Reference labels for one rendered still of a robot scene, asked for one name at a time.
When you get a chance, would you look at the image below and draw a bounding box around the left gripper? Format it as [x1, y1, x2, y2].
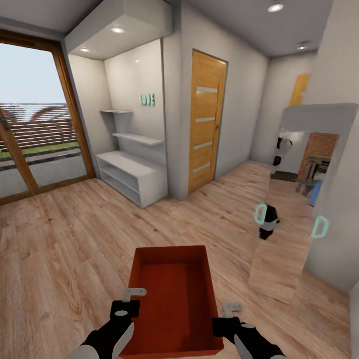
[110, 300, 140, 318]

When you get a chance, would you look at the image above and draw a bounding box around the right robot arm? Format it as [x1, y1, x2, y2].
[212, 303, 289, 359]

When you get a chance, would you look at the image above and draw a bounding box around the storage box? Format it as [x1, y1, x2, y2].
[118, 245, 224, 359]

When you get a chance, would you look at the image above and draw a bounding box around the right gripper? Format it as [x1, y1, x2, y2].
[212, 317, 240, 341]

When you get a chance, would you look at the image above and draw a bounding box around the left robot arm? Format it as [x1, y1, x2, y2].
[64, 288, 146, 359]

